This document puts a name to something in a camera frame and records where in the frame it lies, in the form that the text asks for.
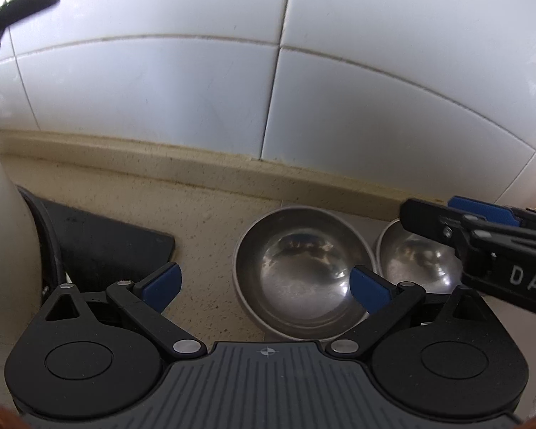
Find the wide stainless steel bowl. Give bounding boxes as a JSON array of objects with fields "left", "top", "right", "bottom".
[{"left": 233, "top": 206, "right": 376, "bottom": 343}]

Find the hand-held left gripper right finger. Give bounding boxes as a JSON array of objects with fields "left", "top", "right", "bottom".
[{"left": 326, "top": 265, "right": 492, "bottom": 359}]

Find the aluminium pressure cooker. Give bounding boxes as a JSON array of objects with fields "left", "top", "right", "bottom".
[{"left": 0, "top": 0, "right": 62, "bottom": 412}]

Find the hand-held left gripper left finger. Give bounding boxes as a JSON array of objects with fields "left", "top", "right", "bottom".
[{"left": 45, "top": 261, "right": 207, "bottom": 359}]

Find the black glass gas cooktop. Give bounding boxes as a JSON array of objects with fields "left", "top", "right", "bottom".
[{"left": 36, "top": 197, "right": 176, "bottom": 296}]

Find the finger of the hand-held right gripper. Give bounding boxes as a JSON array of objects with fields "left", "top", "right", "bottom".
[
  {"left": 399, "top": 198, "right": 497, "bottom": 274},
  {"left": 447, "top": 195, "right": 526, "bottom": 228}
]

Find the medium stainless steel bowl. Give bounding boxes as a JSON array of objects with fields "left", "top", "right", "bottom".
[{"left": 374, "top": 217, "right": 468, "bottom": 298}]

